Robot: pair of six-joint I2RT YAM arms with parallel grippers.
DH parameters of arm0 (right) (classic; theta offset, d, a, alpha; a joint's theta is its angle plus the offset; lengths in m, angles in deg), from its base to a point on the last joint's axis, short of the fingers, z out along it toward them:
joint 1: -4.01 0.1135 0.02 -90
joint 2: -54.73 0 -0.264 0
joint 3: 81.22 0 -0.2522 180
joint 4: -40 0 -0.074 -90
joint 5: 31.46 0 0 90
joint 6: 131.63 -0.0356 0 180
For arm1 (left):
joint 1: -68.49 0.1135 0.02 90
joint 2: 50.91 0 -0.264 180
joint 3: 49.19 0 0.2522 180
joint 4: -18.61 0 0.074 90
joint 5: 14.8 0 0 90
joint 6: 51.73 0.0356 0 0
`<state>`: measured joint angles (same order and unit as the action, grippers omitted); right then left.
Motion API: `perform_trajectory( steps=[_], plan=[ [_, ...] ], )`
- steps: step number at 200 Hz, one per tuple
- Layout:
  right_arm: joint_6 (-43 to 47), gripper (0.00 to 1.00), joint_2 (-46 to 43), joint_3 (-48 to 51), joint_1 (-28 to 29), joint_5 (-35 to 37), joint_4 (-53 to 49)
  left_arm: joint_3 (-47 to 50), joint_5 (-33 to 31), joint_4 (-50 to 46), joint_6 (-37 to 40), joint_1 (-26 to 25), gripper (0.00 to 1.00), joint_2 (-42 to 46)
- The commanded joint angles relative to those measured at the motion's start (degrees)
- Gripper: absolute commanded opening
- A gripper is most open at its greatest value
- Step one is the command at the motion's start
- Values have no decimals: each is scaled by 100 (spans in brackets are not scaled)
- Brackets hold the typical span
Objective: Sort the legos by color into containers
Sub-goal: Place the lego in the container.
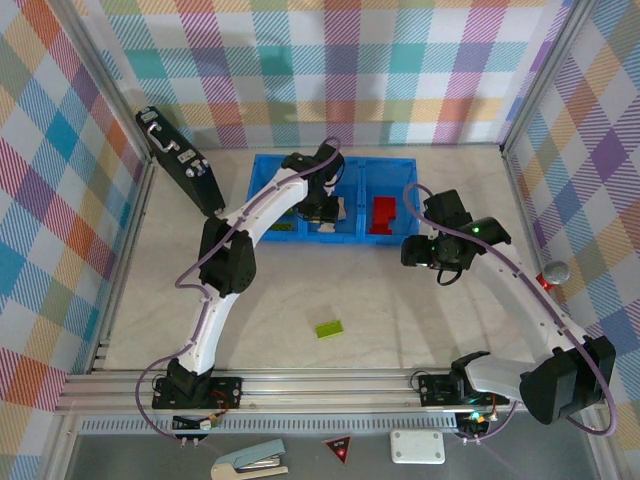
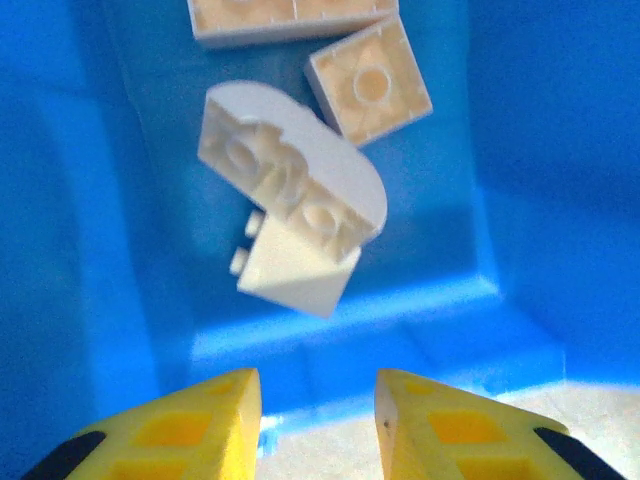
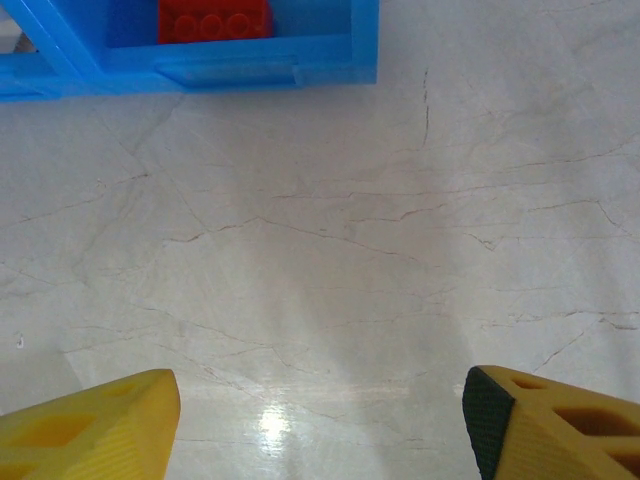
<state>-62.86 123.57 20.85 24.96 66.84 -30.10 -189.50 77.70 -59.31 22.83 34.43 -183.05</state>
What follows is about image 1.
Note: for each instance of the aluminium mounting rail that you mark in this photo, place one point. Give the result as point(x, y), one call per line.
point(325, 390)

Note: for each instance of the grey blue stapler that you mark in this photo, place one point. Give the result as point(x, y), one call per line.
point(250, 460)

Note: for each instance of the red triangle badge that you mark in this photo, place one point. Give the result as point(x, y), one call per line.
point(339, 446)

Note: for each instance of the black hard case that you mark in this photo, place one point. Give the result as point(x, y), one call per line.
point(175, 160)

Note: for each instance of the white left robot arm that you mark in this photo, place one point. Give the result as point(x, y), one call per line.
point(210, 325)

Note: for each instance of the aluminium frame post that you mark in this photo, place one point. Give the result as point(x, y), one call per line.
point(545, 75)
point(102, 80)

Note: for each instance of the small wiring connector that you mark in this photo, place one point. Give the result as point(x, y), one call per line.
point(475, 417)
point(207, 424)

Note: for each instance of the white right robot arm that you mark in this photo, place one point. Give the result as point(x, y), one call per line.
point(525, 295)

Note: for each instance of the grey red knob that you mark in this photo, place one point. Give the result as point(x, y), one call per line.
point(556, 272)

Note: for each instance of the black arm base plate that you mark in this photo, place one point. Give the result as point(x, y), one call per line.
point(225, 390)
point(432, 390)

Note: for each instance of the blue plastic bin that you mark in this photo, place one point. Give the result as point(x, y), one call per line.
point(260, 170)
point(387, 175)

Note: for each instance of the green lego brick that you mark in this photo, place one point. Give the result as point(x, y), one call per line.
point(283, 227)
point(329, 329)

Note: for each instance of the aluminium frame side rail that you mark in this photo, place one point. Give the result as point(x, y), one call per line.
point(125, 260)
point(525, 210)

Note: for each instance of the white rectangular plate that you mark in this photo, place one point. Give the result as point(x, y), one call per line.
point(417, 446)

